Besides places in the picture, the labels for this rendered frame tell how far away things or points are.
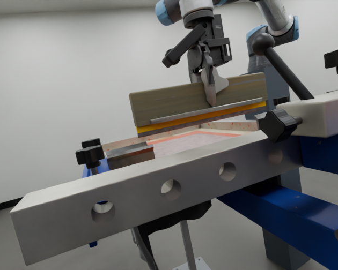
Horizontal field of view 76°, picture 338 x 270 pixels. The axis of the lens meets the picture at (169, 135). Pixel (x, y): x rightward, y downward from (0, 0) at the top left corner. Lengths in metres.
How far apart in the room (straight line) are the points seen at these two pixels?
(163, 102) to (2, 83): 4.01
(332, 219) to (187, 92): 0.35
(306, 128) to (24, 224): 0.27
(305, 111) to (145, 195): 0.18
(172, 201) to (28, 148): 4.11
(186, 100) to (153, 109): 0.08
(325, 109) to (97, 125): 4.00
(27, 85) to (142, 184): 4.13
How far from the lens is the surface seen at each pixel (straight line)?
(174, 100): 0.50
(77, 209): 0.22
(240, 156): 0.26
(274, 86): 1.33
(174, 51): 0.51
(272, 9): 1.17
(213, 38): 0.57
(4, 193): 4.53
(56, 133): 4.19
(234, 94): 0.57
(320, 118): 0.25
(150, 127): 0.49
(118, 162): 0.45
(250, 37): 1.39
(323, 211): 0.38
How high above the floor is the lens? 1.10
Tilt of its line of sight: 7 degrees down
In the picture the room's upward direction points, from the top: 11 degrees counter-clockwise
